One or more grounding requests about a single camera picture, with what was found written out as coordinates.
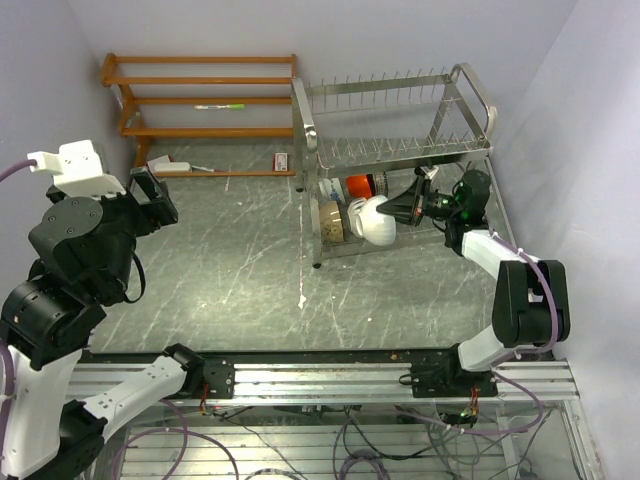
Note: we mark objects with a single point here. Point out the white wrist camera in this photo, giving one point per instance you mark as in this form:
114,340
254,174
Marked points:
430,172
77,170

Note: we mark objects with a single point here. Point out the aluminium rail beam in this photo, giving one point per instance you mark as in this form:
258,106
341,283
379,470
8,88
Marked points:
306,384

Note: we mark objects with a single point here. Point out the green white pen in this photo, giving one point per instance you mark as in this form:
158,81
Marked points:
211,107

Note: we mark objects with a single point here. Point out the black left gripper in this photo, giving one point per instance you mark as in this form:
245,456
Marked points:
154,195

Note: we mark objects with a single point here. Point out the red white box under rack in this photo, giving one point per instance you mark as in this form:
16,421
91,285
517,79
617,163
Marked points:
280,162

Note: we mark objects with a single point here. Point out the plain white bowl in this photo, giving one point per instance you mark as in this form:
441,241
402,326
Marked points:
378,229

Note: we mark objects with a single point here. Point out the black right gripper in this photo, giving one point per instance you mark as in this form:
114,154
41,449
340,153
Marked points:
417,209

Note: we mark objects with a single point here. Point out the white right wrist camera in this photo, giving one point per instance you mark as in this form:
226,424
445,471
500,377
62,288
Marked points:
430,172

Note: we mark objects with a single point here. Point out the white bowl orange rim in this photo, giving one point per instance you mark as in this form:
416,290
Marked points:
353,211

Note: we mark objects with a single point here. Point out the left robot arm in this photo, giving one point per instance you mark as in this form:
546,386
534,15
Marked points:
85,245

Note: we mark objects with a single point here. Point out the steel dish rack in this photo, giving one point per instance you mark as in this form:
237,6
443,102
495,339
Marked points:
393,125

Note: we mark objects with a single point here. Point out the black bowl beige flower exterior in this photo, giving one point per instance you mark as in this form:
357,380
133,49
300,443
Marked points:
331,224

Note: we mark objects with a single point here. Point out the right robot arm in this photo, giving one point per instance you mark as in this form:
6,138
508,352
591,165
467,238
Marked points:
530,312

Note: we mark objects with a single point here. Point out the orange plastic bowl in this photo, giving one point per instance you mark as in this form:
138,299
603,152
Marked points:
360,186

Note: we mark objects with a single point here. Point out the red white small box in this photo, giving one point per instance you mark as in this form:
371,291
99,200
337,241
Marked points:
157,162

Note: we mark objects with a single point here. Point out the blue floral bowl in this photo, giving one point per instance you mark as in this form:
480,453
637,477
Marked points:
331,189

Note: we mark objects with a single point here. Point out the beige interior dark bowl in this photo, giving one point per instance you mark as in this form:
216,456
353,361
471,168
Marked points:
380,183

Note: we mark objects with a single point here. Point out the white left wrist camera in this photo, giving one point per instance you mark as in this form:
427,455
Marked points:
77,170

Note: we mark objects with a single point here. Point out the wooden shelf rack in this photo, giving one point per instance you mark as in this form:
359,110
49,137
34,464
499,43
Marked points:
158,94

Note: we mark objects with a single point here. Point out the white rectangular case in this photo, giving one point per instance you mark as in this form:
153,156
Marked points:
172,168

